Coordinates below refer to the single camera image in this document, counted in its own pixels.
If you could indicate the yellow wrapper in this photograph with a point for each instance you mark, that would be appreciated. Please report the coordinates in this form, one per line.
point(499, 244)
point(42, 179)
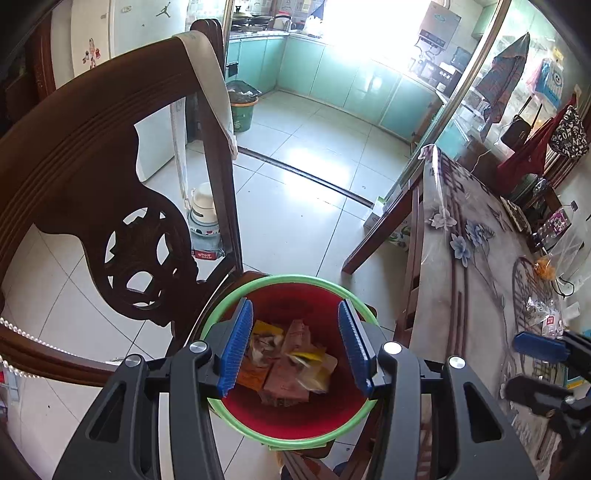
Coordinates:
point(310, 359)

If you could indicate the green kitchen waste bin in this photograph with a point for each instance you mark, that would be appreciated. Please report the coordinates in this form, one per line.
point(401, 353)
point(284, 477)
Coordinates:
point(242, 115)

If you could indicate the black handbag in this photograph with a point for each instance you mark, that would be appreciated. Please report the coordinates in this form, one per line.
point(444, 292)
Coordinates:
point(515, 134)

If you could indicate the grey floral tablecloth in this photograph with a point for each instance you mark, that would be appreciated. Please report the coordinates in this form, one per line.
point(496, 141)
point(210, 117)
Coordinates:
point(480, 300)

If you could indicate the black white patterned bag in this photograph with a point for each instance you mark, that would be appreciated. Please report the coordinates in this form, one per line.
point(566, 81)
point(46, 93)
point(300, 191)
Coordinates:
point(568, 134)

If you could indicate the brown paper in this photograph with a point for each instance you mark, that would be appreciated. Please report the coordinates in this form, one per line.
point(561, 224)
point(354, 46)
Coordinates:
point(265, 345)

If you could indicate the plastic bag with orange strips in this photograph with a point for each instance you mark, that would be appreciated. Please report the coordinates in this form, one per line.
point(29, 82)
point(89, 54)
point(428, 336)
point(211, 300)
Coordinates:
point(545, 267)

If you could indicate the small clear wrapper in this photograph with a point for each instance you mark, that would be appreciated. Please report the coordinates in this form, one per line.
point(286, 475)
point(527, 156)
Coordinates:
point(535, 304)

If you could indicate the red cloth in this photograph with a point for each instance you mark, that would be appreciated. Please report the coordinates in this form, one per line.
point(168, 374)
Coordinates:
point(531, 161)

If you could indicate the wall water heater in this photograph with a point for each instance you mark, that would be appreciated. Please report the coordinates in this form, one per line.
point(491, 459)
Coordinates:
point(436, 23)

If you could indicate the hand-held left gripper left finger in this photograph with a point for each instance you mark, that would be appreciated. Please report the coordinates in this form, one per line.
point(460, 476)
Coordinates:
point(235, 350)

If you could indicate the clear snack packet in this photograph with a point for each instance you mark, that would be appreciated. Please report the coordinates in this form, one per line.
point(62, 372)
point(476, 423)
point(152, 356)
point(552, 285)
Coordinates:
point(551, 324)

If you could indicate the yellow orange packet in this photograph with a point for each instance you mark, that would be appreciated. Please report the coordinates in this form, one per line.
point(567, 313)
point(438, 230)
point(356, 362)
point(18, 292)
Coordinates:
point(253, 374)

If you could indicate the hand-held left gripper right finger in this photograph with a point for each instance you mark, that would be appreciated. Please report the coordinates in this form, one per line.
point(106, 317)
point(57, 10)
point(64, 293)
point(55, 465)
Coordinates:
point(355, 346)

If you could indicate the white pot stack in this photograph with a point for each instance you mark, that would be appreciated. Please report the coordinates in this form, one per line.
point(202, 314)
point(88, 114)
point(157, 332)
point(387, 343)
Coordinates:
point(203, 217)

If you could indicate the red bin with green rim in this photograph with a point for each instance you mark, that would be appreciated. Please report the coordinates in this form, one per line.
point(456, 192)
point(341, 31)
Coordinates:
point(295, 424)

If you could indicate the small box on floor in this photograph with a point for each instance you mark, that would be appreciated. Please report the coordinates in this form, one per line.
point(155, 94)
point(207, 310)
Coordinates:
point(373, 217)

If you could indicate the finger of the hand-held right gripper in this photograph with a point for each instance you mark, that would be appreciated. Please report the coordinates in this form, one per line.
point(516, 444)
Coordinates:
point(535, 394)
point(540, 346)

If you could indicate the blue white plastic bag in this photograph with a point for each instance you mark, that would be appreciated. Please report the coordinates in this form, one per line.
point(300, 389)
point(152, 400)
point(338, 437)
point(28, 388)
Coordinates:
point(549, 83)

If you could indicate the hanging dark jacket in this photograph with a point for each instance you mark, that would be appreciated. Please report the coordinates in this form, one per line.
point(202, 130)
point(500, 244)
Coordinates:
point(501, 78)

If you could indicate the metal kettle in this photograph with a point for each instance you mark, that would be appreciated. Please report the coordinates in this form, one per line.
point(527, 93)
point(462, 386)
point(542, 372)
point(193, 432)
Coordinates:
point(281, 22)

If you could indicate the purple label bottle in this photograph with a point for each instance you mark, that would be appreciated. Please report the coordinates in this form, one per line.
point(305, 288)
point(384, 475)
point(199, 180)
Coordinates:
point(558, 221)

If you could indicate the carved wooden chair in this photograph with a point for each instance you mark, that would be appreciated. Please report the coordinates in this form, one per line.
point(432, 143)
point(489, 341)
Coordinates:
point(69, 161)

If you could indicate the wooden dining table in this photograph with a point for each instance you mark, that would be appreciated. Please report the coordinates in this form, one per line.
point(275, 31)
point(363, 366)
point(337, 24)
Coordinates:
point(378, 235)

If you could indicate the floral box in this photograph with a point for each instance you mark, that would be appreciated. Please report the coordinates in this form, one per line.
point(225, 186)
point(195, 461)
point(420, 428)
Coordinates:
point(399, 237)

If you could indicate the teal kitchen cabinets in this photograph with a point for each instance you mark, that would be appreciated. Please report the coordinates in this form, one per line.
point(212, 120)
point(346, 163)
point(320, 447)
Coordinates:
point(337, 78)

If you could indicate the white refrigerator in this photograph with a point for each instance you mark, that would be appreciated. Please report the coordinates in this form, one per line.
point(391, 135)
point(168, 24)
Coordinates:
point(124, 27)

